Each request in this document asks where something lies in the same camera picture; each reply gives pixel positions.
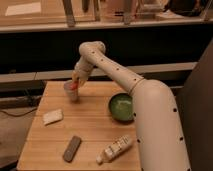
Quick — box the black floor cable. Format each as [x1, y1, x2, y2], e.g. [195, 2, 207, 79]
[0, 107, 38, 118]

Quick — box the red pepper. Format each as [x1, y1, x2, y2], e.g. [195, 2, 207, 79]
[69, 83, 78, 90]

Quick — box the white plastic bottle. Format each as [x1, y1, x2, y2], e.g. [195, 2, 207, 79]
[96, 135, 133, 165]

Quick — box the white sponge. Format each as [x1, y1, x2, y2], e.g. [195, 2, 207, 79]
[43, 109, 63, 125]

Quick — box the grey rectangular bar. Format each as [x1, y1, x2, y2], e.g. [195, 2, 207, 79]
[63, 136, 82, 162]

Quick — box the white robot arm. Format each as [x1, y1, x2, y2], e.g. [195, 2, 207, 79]
[74, 41, 192, 171]

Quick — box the green bowl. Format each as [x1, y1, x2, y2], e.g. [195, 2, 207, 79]
[108, 93, 133, 122]

